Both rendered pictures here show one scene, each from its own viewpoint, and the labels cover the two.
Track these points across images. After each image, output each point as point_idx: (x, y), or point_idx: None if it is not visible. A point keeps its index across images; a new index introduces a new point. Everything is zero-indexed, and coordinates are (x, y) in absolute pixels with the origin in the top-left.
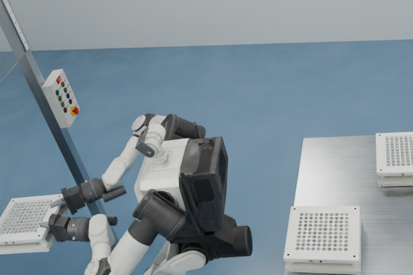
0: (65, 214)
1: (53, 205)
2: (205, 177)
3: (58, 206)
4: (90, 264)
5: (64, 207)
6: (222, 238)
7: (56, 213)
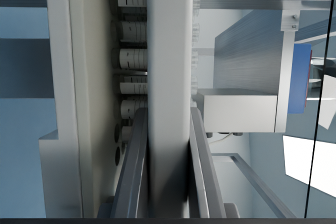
0: (53, 174)
1: (200, 121)
2: None
3: (178, 145)
4: None
5: (139, 184)
6: None
7: (157, 77)
